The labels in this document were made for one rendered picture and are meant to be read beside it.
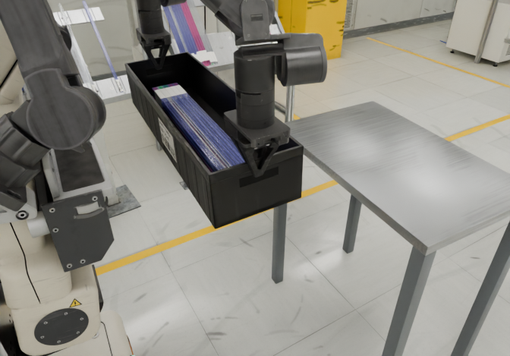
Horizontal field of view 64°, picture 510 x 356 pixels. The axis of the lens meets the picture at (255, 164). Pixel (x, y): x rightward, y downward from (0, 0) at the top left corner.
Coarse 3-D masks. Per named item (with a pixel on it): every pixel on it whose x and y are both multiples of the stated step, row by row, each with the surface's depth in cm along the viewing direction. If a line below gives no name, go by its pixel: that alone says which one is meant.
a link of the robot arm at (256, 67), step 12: (240, 48) 57; (252, 48) 56; (264, 48) 56; (276, 48) 56; (240, 60) 55; (252, 60) 54; (264, 60) 55; (276, 60) 59; (240, 72) 56; (252, 72) 55; (264, 72) 56; (276, 72) 60; (240, 84) 57; (252, 84) 56; (264, 84) 56
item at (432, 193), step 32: (320, 128) 145; (352, 128) 145; (384, 128) 145; (416, 128) 145; (320, 160) 127; (352, 160) 127; (384, 160) 127; (416, 160) 127; (448, 160) 127; (480, 160) 127; (352, 192) 117; (384, 192) 113; (416, 192) 113; (448, 192) 113; (480, 192) 113; (352, 224) 194; (416, 224) 102; (448, 224) 102; (480, 224) 103; (416, 256) 100; (416, 288) 104; (480, 288) 136; (480, 320) 141; (384, 352) 123
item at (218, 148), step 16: (160, 96) 103; (176, 96) 103; (176, 112) 96; (192, 112) 96; (192, 128) 89; (208, 128) 89; (192, 144) 87; (208, 144) 83; (224, 144) 83; (208, 160) 79; (224, 160) 78; (240, 160) 78
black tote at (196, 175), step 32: (128, 64) 105; (192, 64) 109; (192, 96) 111; (224, 96) 95; (160, 128) 86; (224, 128) 96; (192, 160) 69; (256, 160) 66; (288, 160) 69; (192, 192) 76; (224, 192) 66; (256, 192) 69; (288, 192) 73; (224, 224) 69
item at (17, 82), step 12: (0, 24) 57; (0, 36) 57; (0, 48) 58; (12, 48) 58; (0, 60) 58; (12, 60) 59; (0, 72) 59; (12, 72) 60; (0, 84) 60; (12, 84) 61; (0, 96) 61; (12, 96) 62
